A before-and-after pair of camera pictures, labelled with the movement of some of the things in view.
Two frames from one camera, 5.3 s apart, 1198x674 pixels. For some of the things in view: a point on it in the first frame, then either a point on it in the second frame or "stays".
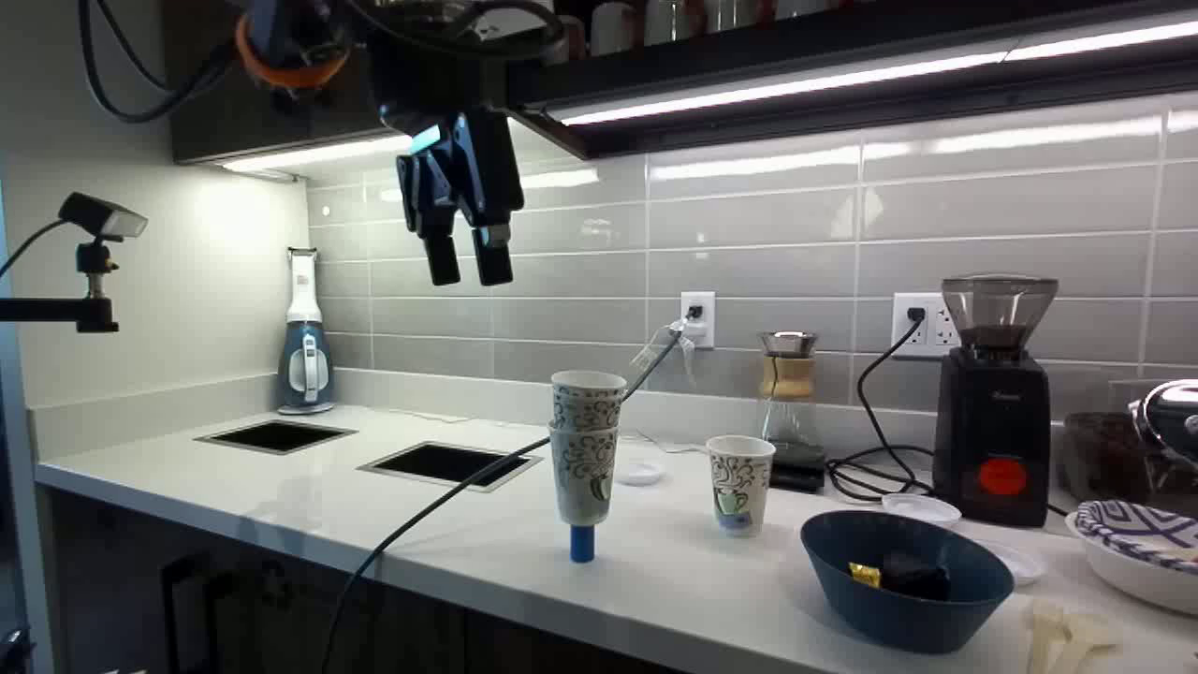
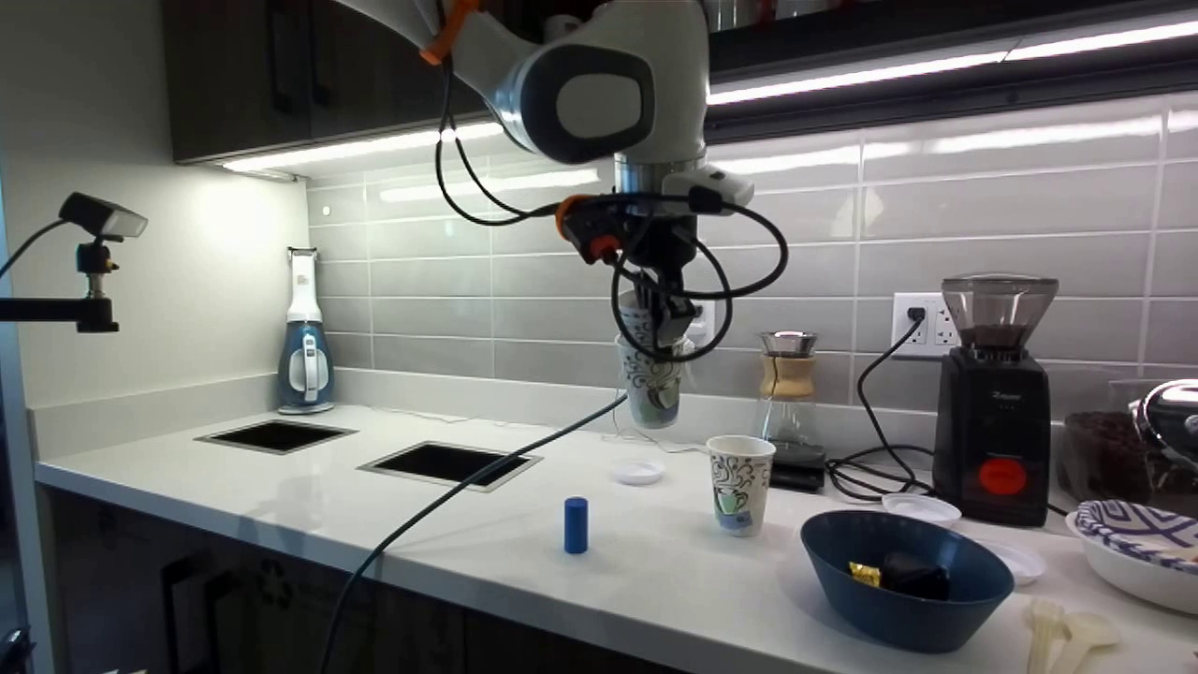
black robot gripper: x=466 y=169 to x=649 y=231
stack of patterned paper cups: x=584 y=425 to x=651 y=327
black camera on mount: x=107 y=224 stays
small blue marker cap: x=581 y=546 stays
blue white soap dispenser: x=304 y=346 stays
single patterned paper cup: x=737 y=473 stays
